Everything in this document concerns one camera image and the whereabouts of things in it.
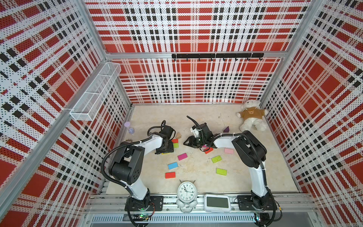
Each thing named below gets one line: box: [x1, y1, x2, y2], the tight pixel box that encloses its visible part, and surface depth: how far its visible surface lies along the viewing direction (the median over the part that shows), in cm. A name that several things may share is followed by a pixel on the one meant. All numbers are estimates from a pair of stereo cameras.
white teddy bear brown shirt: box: [236, 99, 269, 132], surface depth 106 cm
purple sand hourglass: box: [123, 121, 135, 135], surface depth 104 cm
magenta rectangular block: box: [177, 152, 188, 161], surface depth 93 cm
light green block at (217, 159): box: [211, 155, 222, 164], surface depth 91 cm
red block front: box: [164, 171, 176, 179], surface depth 86 cm
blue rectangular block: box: [167, 161, 179, 170], surface depth 89 cm
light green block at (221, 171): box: [216, 167, 228, 176], surface depth 86 cm
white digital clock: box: [203, 193, 232, 213], surface depth 72 cm
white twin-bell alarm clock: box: [176, 179, 199, 213], surface depth 75 cm
